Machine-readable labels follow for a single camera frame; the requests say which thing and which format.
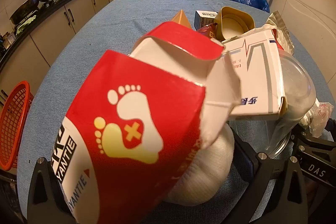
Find gold container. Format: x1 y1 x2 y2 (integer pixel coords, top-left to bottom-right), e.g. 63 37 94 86
215 7 256 41

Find red snack wrapper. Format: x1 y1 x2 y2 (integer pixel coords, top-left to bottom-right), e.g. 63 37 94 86
197 23 218 39

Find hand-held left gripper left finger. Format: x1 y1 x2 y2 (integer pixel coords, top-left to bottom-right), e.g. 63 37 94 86
28 157 76 224

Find white box with blue lines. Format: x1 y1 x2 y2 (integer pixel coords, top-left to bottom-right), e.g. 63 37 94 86
222 28 288 121

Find plastic bag with red print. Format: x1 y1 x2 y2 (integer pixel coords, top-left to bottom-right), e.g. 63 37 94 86
299 102 335 138

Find blue tablecloth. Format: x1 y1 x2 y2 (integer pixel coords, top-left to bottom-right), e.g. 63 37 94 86
16 0 336 224

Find clear plastic container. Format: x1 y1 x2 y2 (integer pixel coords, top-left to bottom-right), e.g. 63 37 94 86
228 52 317 159

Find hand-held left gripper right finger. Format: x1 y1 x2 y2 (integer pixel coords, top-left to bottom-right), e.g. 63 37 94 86
231 132 308 224

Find dark wok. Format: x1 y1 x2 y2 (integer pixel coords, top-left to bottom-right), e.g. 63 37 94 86
9 0 40 25

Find green cloth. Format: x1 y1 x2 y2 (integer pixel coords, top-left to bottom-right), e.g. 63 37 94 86
16 15 36 34

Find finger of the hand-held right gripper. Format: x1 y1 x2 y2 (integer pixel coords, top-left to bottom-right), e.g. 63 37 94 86
291 123 336 153

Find silver foil packet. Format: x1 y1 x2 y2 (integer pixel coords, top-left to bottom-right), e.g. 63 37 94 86
265 11 294 55

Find white foam wrap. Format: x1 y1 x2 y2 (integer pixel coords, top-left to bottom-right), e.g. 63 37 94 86
163 124 235 207

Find red and white packet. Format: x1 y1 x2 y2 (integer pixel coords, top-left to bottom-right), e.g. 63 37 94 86
272 28 285 51

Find red box with footprint print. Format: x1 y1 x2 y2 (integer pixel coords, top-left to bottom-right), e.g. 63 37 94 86
51 21 242 224

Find red plastic basket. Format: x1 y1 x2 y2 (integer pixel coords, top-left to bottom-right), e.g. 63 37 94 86
0 81 34 171

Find small blue box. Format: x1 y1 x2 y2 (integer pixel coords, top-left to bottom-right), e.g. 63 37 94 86
195 10 219 30

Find beige lower kitchen cabinets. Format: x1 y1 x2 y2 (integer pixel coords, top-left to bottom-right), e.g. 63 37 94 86
0 0 231 98

